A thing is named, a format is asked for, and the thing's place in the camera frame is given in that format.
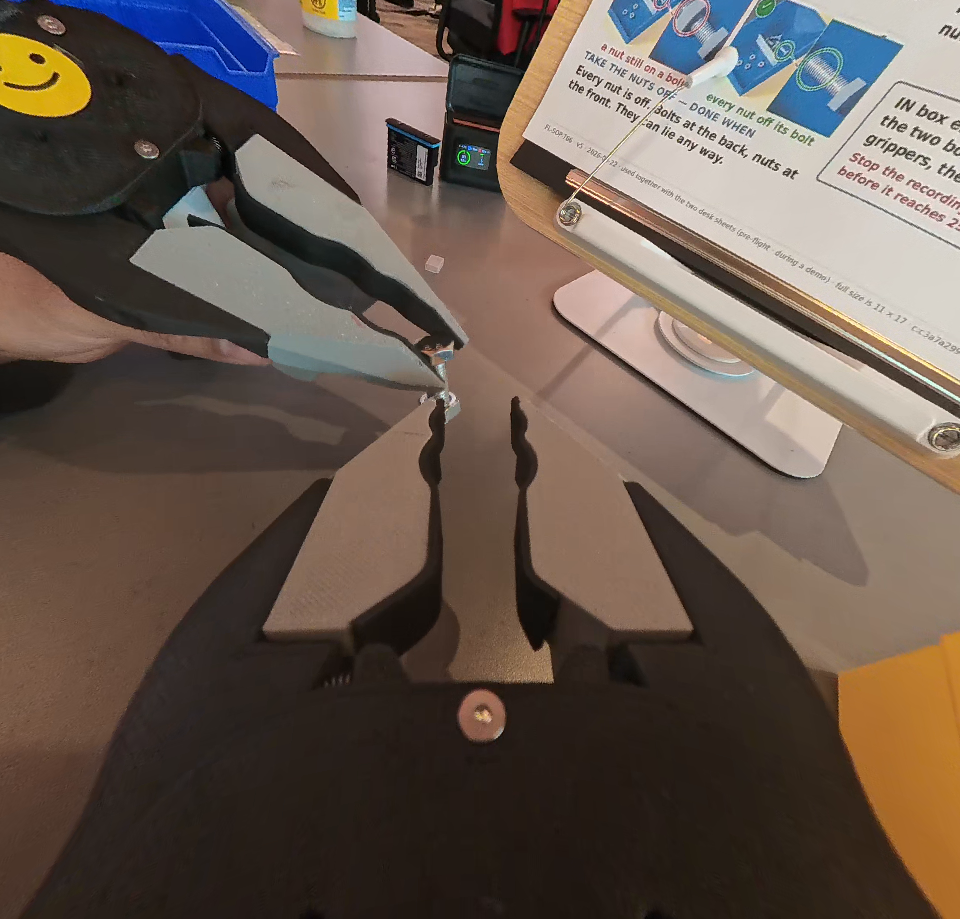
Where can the black camera battery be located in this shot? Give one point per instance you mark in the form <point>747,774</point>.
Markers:
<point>412,154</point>

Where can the black charger case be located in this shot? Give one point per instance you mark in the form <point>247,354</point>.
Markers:
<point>480,109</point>

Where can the silver bolt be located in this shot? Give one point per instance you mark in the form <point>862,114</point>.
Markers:
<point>444,379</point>

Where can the white stand base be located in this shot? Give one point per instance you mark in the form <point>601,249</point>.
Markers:
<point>750,424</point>

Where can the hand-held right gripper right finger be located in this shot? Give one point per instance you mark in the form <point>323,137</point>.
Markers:
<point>600,551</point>

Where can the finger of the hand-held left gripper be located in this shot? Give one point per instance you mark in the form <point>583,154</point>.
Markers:
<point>262,289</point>
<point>330,214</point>

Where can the blue plastic bin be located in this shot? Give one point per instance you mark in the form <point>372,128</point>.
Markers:
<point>210,26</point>

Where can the black highback swivel chair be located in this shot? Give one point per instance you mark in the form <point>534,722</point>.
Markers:
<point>472,11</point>

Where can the barcode label sheet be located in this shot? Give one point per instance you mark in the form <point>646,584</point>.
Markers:
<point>281,47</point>

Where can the printed instruction sheet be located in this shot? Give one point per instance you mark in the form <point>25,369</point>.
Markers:
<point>750,206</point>

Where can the yellow plastic bin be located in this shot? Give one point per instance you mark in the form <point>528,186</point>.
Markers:
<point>907,784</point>

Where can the person's left hand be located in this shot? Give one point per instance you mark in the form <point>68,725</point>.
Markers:
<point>52,326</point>

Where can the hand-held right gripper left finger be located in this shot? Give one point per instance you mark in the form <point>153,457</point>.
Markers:
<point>360,551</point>

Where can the wooden document stand board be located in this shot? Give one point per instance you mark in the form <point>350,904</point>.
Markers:
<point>559,49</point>

